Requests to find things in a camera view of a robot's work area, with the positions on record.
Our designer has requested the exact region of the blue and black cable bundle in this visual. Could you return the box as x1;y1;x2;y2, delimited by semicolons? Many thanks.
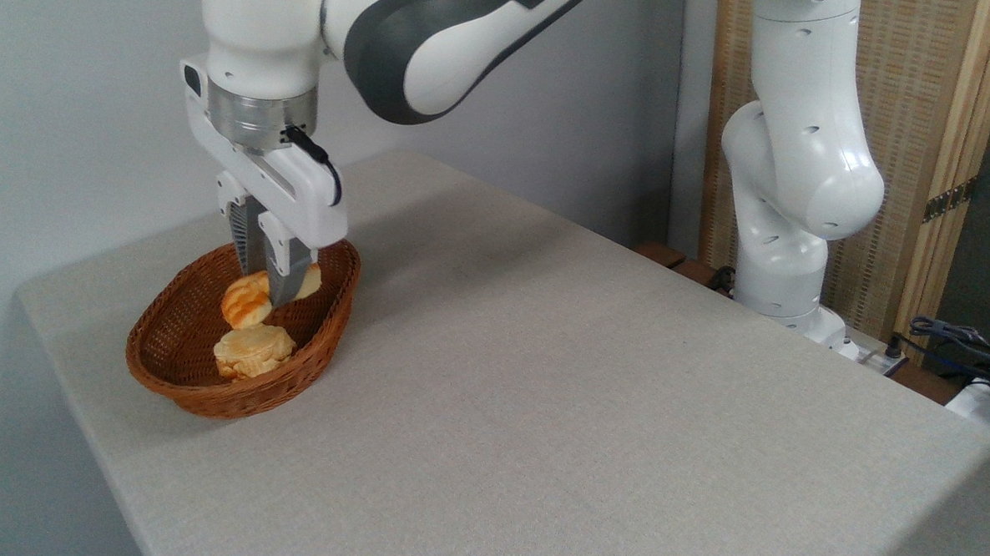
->
905;313;990;394

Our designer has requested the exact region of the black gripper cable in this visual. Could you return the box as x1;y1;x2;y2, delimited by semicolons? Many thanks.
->
281;125;346;208

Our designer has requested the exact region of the pale round bread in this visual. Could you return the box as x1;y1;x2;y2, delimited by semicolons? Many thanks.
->
211;322;297;385

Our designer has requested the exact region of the white power strip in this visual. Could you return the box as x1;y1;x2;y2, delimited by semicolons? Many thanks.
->
851;342;911;378

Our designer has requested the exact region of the orange braided bread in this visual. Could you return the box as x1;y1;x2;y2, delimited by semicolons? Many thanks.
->
220;258;324;334

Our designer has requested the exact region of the wooden folding screen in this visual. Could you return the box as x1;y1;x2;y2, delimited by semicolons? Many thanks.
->
694;0;990;367

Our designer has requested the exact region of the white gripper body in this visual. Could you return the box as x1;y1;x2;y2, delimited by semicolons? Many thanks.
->
172;53;357;252

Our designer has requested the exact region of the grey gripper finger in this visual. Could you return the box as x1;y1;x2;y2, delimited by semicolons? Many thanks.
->
251;208;316;309
212;169;271;278

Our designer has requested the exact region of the brown wicker basket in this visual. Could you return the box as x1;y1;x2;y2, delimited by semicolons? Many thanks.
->
123;229;363;426

